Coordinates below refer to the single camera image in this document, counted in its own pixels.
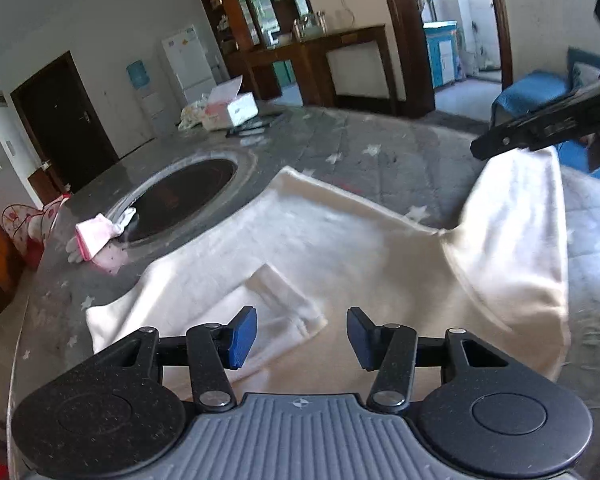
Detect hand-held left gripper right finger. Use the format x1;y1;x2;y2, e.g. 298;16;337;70
346;306;511;413

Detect white refrigerator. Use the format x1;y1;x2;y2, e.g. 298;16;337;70
161;25;218;106

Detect patterned cloth bundle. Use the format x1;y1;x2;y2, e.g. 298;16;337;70
176;100;206;131

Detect water dispenser with blue bottle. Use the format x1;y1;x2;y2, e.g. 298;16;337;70
126;60;168;136

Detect red plastic stool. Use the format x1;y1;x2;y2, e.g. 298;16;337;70
24;239;45;270

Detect polka dot play tent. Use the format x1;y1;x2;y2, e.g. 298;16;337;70
2;192;71;271

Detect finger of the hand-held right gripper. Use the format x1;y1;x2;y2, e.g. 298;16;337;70
470;112;600;161
489;74;600;130

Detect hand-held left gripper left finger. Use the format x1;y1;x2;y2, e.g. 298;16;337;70
94;305;259;413

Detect blue sofa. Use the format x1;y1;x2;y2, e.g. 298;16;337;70
490;47;600;186

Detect blue cabinet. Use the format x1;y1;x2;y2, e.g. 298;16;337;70
422;20;458;88

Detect dark brown door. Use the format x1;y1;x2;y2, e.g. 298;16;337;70
10;51;120;193

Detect pink packet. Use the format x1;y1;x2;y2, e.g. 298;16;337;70
75;214;113;261

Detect grey star quilted table cover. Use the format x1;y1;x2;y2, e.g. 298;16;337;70
10;105;600;480

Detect white gloves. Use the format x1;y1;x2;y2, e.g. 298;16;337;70
65;207;138;263

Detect wooden display cabinet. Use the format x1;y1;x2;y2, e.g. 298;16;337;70
197;0;326;101

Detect cream white garment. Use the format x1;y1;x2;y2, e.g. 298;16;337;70
85;146;571;396

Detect round black cooktop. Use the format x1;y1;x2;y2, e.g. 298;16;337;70
102;152;256;248

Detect white pink tissue box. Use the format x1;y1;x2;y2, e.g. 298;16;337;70
201;76;259;131

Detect wooden sideboard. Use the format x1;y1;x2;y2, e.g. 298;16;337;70
240;25;398;116

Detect wooden doorway frame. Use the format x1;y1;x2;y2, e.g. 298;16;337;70
375;0;513;118

